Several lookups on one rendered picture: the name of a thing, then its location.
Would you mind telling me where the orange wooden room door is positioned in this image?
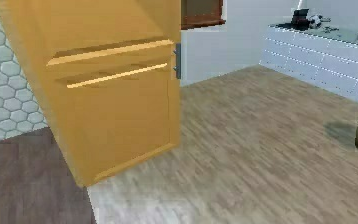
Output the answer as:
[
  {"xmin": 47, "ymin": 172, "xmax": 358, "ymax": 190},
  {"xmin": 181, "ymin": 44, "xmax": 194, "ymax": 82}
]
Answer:
[{"xmin": 0, "ymin": 0, "xmax": 183, "ymax": 188}]

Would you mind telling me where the black and white ball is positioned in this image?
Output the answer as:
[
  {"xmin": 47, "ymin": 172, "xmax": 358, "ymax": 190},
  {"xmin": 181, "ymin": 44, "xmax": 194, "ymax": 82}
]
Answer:
[{"xmin": 308, "ymin": 14, "xmax": 324, "ymax": 30}]

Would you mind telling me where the white chest of drawers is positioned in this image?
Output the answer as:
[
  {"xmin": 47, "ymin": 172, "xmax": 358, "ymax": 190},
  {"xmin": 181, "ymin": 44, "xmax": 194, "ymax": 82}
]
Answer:
[{"xmin": 259, "ymin": 22, "xmax": 358, "ymax": 106}]

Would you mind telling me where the black box-shaped appliance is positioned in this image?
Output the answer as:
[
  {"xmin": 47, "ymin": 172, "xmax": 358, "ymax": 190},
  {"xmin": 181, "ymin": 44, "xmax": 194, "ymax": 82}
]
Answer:
[{"xmin": 290, "ymin": 8, "xmax": 311, "ymax": 32}]

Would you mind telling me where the brown framed window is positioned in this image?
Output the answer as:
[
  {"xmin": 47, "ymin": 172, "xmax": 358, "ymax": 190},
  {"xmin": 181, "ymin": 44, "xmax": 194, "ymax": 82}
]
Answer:
[{"xmin": 180, "ymin": 0, "xmax": 227, "ymax": 31}]

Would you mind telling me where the grey door handle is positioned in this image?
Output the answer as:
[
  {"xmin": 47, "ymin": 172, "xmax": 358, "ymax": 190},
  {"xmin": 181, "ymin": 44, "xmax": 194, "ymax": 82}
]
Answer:
[{"xmin": 172, "ymin": 42, "xmax": 182, "ymax": 80}]

